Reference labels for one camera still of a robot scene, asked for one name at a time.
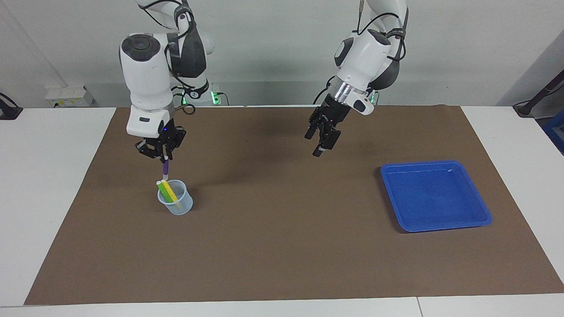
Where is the black table clamp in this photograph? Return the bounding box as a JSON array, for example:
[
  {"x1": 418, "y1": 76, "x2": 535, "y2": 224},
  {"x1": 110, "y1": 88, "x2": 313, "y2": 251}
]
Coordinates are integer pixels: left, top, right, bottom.
[{"x1": 0, "y1": 92, "x2": 23, "y2": 120}]

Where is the brown table mat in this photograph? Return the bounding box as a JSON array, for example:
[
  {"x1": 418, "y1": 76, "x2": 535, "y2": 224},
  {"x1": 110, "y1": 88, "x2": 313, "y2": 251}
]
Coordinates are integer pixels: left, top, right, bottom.
[{"x1": 24, "y1": 105, "x2": 564, "y2": 306}]

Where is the clear plastic cup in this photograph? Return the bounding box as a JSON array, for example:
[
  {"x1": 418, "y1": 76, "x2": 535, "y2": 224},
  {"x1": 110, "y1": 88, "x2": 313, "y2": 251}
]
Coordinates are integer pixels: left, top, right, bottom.
[{"x1": 157, "y1": 179, "x2": 193, "y2": 216}]

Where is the blue crate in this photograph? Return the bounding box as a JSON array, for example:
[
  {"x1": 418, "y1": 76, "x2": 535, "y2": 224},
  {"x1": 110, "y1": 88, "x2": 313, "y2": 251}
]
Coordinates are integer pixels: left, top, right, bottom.
[{"x1": 541, "y1": 115, "x2": 564, "y2": 155}]

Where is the blue plastic tray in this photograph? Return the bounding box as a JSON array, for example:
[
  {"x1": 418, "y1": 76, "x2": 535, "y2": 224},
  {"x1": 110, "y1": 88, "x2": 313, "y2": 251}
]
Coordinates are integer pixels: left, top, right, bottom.
[{"x1": 380, "y1": 160, "x2": 493, "y2": 233}]

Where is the white power strip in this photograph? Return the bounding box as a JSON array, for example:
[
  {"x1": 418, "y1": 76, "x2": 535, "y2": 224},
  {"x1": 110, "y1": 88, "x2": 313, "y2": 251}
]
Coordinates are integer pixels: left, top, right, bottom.
[{"x1": 45, "y1": 86, "x2": 94, "y2": 107}]

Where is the green pen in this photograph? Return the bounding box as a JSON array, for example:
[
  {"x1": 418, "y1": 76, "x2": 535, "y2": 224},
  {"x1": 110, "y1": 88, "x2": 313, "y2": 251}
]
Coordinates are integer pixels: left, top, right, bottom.
[{"x1": 156, "y1": 180, "x2": 173, "y2": 205}]

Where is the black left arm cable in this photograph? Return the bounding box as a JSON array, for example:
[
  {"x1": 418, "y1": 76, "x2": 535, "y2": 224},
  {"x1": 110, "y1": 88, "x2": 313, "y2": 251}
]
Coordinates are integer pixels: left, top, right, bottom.
[{"x1": 357, "y1": 0, "x2": 409, "y2": 61}]

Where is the yellow pen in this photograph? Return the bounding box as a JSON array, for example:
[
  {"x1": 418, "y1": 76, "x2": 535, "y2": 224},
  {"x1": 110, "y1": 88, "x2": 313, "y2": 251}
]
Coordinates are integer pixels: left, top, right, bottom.
[{"x1": 162, "y1": 178, "x2": 178, "y2": 204}]

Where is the black stand with pole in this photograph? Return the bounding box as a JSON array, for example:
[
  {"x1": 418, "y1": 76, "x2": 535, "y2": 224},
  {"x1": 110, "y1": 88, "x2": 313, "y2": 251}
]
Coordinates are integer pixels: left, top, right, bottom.
[{"x1": 513, "y1": 70, "x2": 564, "y2": 118}]

